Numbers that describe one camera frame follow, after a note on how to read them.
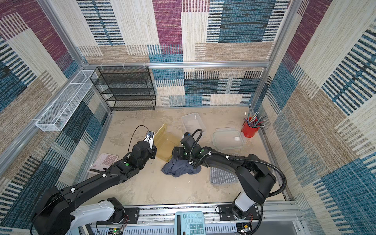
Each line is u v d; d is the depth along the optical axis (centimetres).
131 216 73
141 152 61
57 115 72
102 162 89
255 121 98
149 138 70
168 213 76
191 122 111
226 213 73
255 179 45
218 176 85
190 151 65
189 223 70
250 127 97
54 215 40
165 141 99
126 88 109
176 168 83
